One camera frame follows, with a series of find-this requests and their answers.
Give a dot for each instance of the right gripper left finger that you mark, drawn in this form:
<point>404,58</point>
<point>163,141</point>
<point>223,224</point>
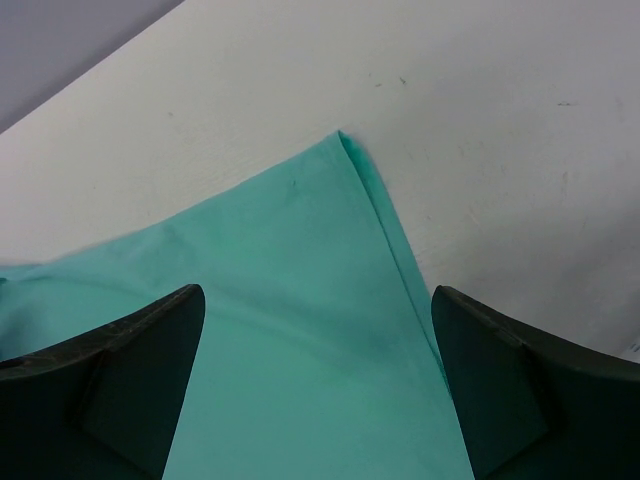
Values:
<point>104,404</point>

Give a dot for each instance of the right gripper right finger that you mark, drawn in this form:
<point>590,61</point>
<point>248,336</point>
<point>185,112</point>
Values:
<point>530,404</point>

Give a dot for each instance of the mint green t shirt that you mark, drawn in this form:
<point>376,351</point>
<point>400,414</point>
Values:
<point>317,359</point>

